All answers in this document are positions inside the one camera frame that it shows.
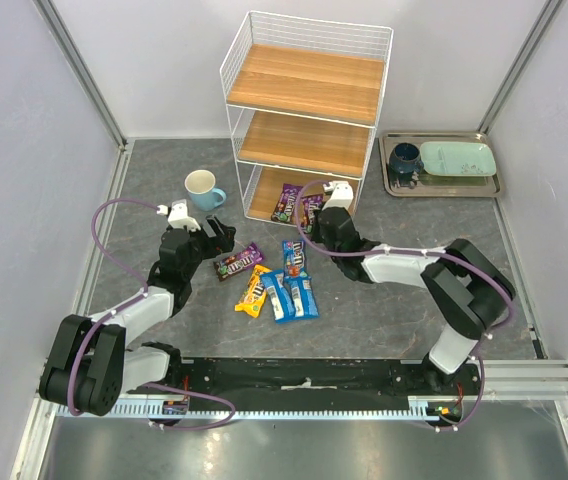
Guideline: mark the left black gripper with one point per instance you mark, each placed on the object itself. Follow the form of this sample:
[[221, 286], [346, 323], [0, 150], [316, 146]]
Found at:
[[212, 235]]

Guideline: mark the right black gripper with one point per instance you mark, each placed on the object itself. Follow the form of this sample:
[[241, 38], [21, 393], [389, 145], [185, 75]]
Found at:
[[321, 226]]

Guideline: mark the dark blue candy bag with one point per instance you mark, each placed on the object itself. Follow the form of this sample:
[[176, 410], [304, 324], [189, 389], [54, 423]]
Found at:
[[294, 258]]

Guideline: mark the light blue candy bag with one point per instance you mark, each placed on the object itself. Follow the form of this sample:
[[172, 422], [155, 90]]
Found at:
[[281, 301], [304, 303]]

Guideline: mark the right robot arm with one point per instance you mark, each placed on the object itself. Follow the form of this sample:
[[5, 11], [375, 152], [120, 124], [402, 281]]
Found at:
[[469, 291]]

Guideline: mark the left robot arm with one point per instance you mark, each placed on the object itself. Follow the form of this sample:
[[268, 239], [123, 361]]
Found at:
[[89, 366]]

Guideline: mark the brown purple candy bag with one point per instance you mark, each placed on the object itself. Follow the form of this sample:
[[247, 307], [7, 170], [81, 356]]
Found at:
[[236, 263]]

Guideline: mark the yellow candy bag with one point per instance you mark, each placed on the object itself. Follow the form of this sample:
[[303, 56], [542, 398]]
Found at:
[[253, 297]]

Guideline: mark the light blue mug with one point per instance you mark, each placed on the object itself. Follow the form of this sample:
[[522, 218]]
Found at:
[[202, 189]]

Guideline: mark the dark blue cup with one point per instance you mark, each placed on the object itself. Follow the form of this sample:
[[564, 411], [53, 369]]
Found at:
[[405, 158]]

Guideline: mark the metal serving tray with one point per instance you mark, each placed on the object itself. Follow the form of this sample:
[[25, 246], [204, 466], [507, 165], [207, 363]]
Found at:
[[425, 185]]

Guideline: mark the mint green divided plate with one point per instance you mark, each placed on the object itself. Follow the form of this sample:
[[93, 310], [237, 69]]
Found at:
[[458, 159]]

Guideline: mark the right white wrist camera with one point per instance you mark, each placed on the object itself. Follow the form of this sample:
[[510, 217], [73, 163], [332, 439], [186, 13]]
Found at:
[[339, 194]]

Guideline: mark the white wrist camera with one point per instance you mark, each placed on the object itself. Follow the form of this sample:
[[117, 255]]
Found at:
[[339, 194], [177, 216]]

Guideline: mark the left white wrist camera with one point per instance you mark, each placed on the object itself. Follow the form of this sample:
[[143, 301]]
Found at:
[[177, 216]]

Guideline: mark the white wire wooden shelf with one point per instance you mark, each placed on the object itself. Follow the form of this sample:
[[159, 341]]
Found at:
[[303, 100]]

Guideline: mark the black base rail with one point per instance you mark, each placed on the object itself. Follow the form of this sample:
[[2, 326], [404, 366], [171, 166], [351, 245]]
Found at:
[[227, 377]]

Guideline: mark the grey slotted cable duct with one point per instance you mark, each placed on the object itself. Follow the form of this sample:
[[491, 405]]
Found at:
[[285, 405]]

